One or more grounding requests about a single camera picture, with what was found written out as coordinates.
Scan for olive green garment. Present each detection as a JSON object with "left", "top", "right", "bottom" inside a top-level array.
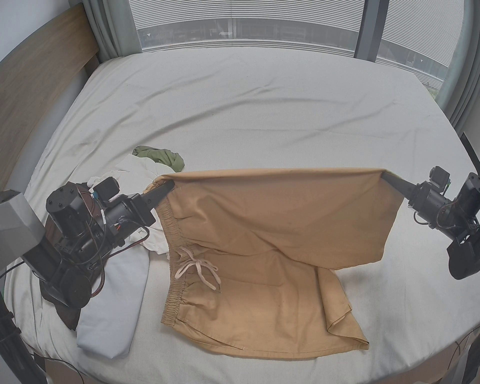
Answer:
[{"left": 132, "top": 145, "right": 186, "bottom": 174}]

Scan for grey-green curtain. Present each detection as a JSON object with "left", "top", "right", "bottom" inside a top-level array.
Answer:
[
  {"left": 80, "top": 0, "right": 143, "bottom": 62},
  {"left": 435, "top": 0, "right": 480, "bottom": 132}
]

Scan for tan shorts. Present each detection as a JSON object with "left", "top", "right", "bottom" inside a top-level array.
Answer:
[{"left": 152, "top": 167, "right": 392, "bottom": 351}]

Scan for white folded garment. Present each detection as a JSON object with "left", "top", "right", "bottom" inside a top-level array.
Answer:
[{"left": 77, "top": 245, "right": 151, "bottom": 359}]

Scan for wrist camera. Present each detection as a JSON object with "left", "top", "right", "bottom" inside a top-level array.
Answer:
[
  {"left": 92, "top": 177, "right": 121, "bottom": 202},
  {"left": 428, "top": 166, "right": 451, "bottom": 189}
]

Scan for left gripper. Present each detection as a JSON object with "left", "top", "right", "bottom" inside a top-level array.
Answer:
[{"left": 103, "top": 192, "right": 157, "bottom": 241}]

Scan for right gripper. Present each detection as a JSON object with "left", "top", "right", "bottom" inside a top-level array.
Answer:
[{"left": 406, "top": 181, "right": 446, "bottom": 228}]

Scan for black cable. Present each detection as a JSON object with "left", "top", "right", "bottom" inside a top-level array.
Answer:
[
  {"left": 0, "top": 260, "right": 27, "bottom": 281},
  {"left": 45, "top": 358, "right": 89, "bottom": 384}
]

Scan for bed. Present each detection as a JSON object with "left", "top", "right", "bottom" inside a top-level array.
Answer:
[{"left": 0, "top": 2, "right": 480, "bottom": 384}]

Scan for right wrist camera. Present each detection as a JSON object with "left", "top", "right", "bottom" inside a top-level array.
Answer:
[{"left": 428, "top": 166, "right": 451, "bottom": 189}]

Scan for brown garment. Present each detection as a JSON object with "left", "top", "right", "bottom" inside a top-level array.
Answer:
[{"left": 39, "top": 182, "right": 98, "bottom": 331}]

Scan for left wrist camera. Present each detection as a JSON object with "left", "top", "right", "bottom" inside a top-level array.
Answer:
[{"left": 92, "top": 177, "right": 121, "bottom": 202}]

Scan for window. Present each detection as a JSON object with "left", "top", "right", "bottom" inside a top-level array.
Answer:
[{"left": 127, "top": 0, "right": 467, "bottom": 91}]

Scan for cream white garment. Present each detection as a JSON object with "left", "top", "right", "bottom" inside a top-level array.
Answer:
[{"left": 87, "top": 153, "right": 175, "bottom": 259}]

